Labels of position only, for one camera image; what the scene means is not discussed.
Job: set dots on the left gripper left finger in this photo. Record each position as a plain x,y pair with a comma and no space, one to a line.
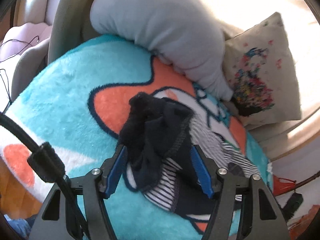
74,207

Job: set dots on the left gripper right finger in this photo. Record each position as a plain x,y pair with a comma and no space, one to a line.
260,216

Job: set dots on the navy striped children's pants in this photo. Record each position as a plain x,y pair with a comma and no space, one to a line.
159,135

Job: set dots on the red orange floor item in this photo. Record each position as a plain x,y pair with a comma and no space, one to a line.
282,185

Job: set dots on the turquoise cartoon fleece blanket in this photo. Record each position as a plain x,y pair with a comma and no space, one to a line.
79,104

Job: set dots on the beige floral print pillow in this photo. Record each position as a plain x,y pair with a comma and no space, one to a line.
260,69

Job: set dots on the pink padded chair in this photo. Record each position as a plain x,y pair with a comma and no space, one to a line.
22,40

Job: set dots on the light grey plush pillow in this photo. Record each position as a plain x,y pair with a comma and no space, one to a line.
182,33

